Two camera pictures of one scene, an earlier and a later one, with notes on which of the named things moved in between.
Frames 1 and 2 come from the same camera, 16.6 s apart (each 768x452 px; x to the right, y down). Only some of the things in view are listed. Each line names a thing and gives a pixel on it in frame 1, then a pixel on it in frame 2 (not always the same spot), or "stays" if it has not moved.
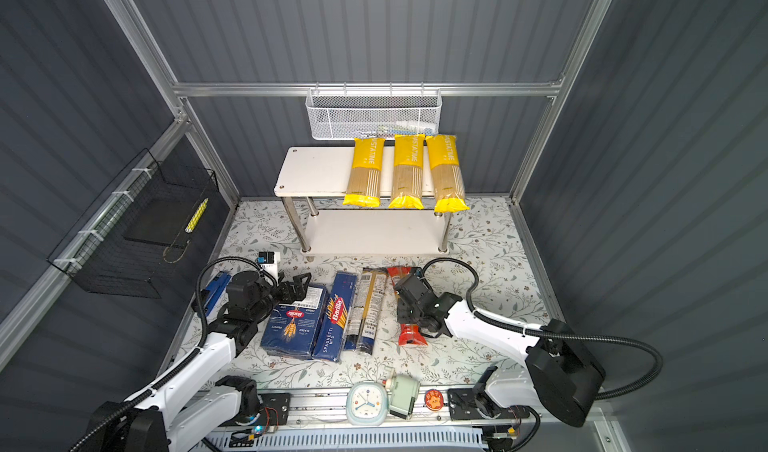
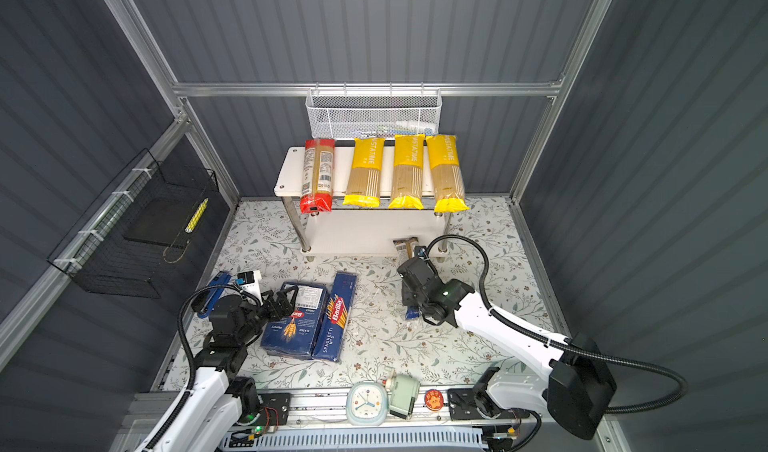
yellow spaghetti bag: [446, 174] stays
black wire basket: [140, 224] stays
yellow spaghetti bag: [408, 171] stays
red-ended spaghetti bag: [409, 334] to [318, 176]
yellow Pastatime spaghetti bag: [364, 186] stays
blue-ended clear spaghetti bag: [367, 310] to [405, 248]
